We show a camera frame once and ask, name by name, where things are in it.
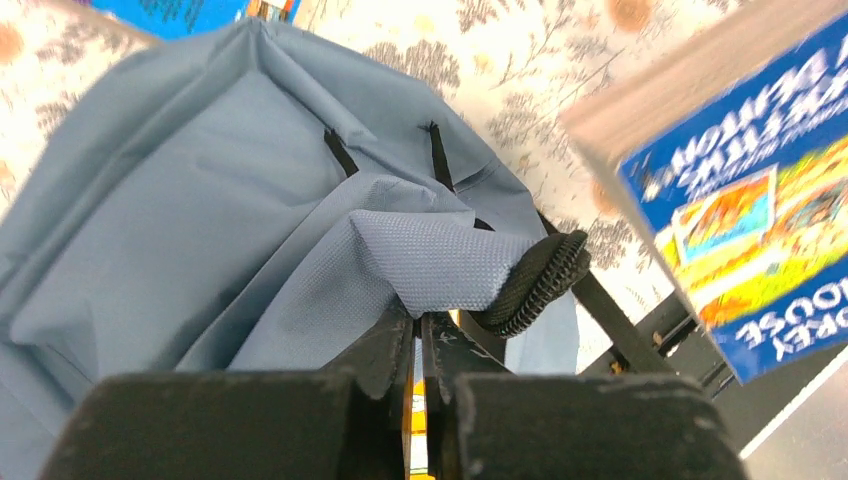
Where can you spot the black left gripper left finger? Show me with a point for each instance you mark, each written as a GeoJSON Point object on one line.
{"type": "Point", "coordinates": [347, 420]}

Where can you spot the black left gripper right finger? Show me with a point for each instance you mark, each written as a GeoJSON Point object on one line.
{"type": "Point", "coordinates": [485, 422]}

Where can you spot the blue student backpack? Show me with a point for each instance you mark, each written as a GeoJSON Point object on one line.
{"type": "Point", "coordinates": [254, 200]}

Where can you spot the blue treehouse book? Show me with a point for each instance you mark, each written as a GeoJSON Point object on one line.
{"type": "Point", "coordinates": [729, 157]}

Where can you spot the blue round package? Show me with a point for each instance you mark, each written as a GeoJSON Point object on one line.
{"type": "Point", "coordinates": [175, 19]}

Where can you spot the floral tablecloth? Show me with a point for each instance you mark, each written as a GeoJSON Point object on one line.
{"type": "Point", "coordinates": [508, 67]}

